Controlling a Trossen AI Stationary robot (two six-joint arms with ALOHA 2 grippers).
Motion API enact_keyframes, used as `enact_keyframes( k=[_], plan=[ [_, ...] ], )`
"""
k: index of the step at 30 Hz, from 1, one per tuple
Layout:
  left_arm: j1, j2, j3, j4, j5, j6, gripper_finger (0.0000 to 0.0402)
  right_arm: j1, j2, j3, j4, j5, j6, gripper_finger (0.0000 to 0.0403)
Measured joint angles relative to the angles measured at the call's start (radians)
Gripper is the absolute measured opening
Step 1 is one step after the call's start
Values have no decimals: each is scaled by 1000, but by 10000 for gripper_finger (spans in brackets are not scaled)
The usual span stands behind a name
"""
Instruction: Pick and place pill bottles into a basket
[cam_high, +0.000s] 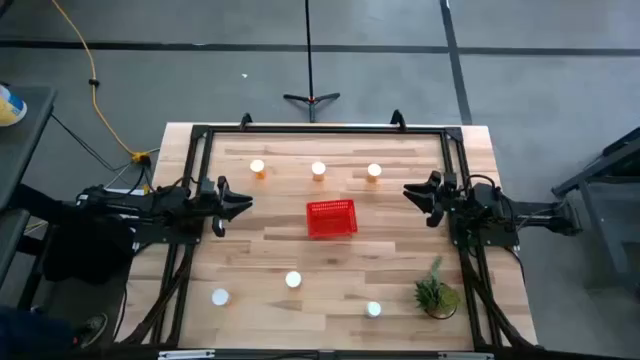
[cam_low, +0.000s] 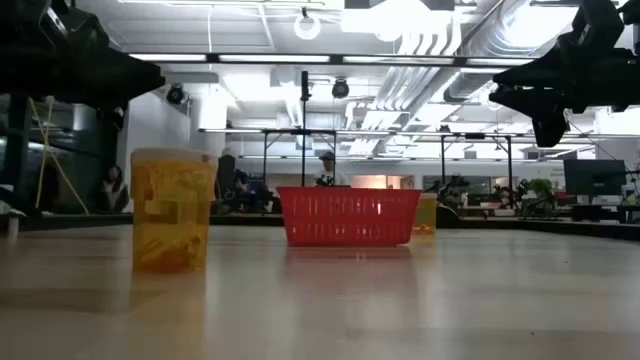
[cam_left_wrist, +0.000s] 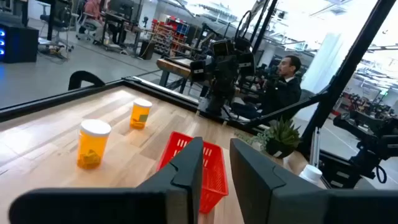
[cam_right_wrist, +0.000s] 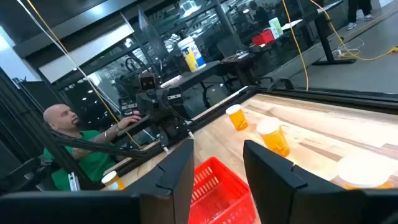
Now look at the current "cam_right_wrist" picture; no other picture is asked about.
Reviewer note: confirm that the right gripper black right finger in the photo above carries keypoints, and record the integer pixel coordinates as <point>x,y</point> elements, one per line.
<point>280,199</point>

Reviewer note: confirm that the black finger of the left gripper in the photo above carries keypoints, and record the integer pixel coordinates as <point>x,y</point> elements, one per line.
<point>175,96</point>
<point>129,108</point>

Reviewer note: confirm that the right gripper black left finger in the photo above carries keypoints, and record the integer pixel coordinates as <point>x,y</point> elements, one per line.
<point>168,193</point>

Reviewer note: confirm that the orange pill bottle white cap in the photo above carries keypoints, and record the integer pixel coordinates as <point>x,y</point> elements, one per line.
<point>362,172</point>
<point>237,118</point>
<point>112,181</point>
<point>274,138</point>

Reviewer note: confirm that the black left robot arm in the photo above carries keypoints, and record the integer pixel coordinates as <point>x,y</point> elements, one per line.
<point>171,124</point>

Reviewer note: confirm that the red plastic basket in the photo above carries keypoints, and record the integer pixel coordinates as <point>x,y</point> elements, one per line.
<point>217,193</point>

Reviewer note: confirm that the dark side table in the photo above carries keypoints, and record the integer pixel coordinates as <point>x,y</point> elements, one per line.
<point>199,74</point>

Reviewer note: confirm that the yellow white wipes canister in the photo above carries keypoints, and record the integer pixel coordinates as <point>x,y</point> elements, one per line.
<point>191,56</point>

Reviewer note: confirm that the red box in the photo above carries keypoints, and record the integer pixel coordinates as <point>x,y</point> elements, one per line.
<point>263,38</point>

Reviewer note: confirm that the green white canister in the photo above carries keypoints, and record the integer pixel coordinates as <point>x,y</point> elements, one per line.
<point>276,26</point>

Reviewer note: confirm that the black desk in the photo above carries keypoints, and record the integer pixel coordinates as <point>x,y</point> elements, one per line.
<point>325,40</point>

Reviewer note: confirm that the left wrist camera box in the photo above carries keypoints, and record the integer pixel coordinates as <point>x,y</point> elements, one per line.
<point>147,83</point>

